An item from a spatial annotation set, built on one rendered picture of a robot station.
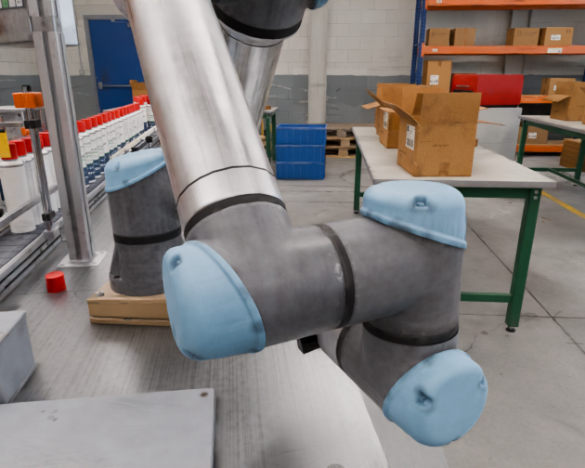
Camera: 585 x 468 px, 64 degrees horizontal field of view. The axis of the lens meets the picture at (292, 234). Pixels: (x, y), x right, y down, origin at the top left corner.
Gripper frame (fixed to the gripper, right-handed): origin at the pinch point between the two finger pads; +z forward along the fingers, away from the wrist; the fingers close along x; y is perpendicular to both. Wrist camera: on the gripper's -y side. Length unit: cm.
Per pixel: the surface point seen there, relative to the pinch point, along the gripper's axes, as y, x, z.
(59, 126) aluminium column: 24, -20, 53
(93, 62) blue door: -35, -75, 877
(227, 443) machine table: 15.6, 14.3, -12.7
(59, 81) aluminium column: 22, -29, 51
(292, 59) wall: -337, -28, 713
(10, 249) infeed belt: 41, 3, 54
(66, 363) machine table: 32.0, 10.8, 12.3
